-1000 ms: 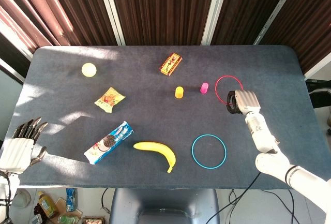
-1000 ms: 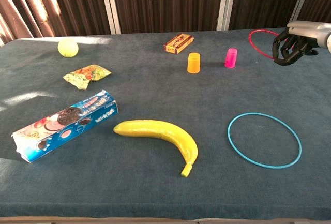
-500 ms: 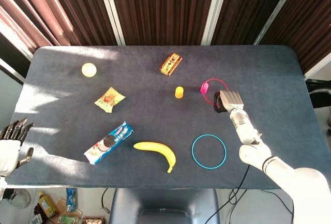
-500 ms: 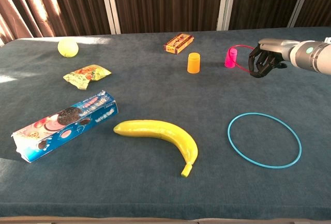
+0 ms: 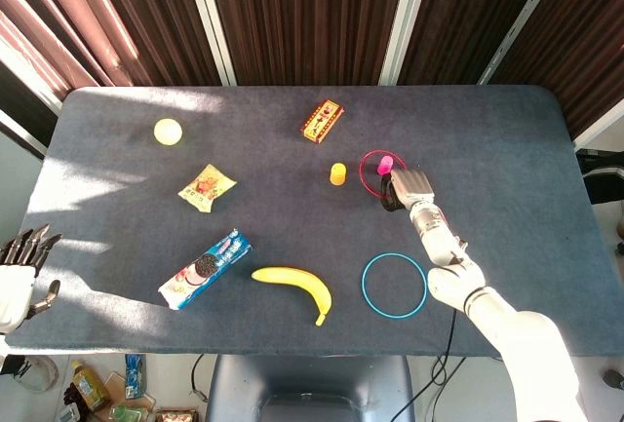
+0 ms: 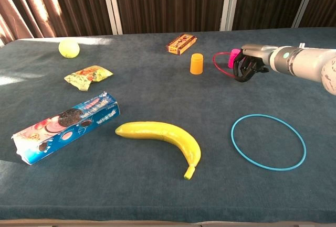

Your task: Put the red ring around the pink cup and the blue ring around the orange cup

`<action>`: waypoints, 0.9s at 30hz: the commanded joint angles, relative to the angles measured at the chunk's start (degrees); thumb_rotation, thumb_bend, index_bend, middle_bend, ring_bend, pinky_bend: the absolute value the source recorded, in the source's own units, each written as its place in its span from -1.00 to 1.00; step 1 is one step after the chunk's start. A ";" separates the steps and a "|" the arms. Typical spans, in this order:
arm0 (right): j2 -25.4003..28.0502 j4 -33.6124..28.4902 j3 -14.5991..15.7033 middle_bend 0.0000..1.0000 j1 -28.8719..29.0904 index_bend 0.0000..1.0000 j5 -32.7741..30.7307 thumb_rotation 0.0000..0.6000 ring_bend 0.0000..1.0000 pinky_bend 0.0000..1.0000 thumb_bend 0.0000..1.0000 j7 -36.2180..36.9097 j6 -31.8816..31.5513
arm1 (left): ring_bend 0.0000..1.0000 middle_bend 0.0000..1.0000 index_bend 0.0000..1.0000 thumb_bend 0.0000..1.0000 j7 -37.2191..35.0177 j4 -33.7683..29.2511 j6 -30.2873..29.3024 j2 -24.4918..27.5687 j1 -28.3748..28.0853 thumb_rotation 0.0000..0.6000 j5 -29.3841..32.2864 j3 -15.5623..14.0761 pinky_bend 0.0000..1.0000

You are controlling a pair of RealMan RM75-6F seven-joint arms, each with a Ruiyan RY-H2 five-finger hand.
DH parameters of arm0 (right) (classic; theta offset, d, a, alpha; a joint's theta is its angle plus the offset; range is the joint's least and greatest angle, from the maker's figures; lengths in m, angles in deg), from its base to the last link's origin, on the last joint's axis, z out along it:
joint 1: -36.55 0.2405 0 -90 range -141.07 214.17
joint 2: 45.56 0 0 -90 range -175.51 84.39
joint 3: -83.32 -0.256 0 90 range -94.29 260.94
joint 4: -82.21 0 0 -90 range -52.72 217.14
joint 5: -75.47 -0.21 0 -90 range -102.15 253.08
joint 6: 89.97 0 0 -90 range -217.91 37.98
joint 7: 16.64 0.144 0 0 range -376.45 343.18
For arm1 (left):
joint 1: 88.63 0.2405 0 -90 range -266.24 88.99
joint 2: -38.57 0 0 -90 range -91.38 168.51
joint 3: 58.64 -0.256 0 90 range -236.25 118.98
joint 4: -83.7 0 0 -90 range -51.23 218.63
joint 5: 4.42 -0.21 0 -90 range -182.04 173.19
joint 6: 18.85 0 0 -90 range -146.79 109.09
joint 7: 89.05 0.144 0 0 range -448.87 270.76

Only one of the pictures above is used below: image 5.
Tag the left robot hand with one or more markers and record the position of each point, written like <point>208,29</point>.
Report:
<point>14,290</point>

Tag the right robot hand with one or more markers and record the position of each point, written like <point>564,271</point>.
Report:
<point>414,187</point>

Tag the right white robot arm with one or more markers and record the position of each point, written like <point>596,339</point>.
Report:
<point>517,334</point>

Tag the pink plastic cup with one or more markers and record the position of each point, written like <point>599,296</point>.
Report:
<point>385,165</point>

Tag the orange plastic cup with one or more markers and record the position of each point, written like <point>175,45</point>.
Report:
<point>338,174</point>

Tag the clear tape roll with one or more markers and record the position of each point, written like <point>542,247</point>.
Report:
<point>49,373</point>

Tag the small red yellow box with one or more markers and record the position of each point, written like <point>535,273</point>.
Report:
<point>322,121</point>

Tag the green drink bottle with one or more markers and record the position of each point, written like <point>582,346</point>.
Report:
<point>90,385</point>

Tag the blue felt table cover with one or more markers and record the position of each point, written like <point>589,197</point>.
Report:
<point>292,227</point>

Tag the blue snack packet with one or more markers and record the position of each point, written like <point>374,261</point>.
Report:
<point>134,375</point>

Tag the yellow banana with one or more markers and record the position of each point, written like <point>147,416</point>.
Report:
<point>292,277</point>

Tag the brown pleated curtain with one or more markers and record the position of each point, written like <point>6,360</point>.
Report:
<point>112,12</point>
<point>468,12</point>
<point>580,42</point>
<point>312,12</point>

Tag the black equipment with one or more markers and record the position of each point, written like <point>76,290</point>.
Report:
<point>602,178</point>

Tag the blue cookie box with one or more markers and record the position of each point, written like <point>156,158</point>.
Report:
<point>205,268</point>

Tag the yellow snack packet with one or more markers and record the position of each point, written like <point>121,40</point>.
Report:
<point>207,188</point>

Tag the yellow ball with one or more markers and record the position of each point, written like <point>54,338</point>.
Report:
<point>168,132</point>

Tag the dark grey chair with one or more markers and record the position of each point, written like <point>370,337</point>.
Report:
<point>312,383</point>

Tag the white frame post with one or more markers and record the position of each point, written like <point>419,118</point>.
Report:
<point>524,17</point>
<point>401,22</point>
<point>209,22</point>

